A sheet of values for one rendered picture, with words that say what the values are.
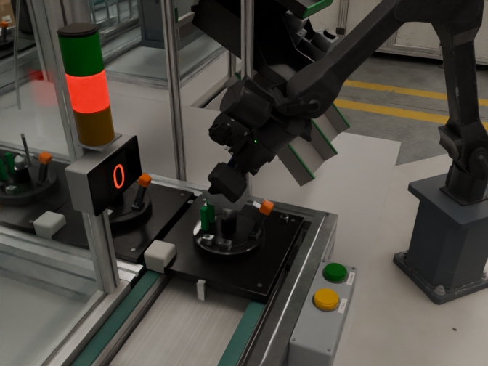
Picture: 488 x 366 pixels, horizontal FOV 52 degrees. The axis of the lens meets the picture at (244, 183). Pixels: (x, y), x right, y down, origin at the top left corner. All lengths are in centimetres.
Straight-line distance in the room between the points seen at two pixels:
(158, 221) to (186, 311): 21
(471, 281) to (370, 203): 33
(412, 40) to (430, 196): 402
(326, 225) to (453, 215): 25
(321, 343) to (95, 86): 51
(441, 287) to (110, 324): 63
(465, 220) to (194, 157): 80
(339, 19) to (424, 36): 78
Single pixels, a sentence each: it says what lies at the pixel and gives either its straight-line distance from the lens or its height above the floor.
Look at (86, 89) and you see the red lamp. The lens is 69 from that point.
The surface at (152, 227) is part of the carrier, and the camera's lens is 103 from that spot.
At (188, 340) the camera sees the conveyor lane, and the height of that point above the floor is 92.
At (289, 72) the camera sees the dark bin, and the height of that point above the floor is 121.
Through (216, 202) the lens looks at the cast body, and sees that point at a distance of 92.
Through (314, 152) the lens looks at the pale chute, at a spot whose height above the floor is 101.
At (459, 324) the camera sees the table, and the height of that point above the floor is 86.
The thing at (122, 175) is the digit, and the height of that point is 120.
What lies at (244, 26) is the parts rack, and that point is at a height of 133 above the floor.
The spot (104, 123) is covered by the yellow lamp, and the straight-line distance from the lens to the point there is 71.
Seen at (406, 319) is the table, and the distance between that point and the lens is 103.
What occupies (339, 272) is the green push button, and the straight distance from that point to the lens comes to 92.
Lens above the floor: 159
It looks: 33 degrees down
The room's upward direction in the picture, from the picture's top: straight up
